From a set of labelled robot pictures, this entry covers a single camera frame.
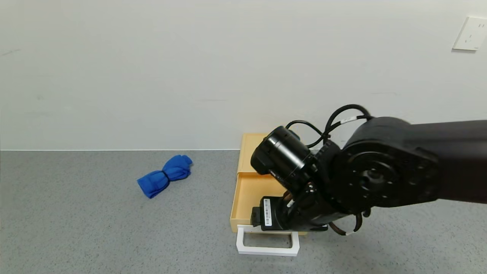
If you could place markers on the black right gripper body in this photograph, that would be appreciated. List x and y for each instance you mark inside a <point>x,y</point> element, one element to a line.
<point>267,213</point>

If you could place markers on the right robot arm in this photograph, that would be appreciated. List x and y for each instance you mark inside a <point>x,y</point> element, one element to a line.
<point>380,171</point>

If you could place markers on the white wall socket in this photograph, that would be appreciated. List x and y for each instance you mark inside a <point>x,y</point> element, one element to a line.
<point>471,34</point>

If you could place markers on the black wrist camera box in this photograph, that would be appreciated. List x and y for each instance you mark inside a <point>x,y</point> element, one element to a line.
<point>272,213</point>

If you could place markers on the rolled blue cloth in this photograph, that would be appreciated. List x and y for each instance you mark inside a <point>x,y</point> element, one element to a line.
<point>154,184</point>

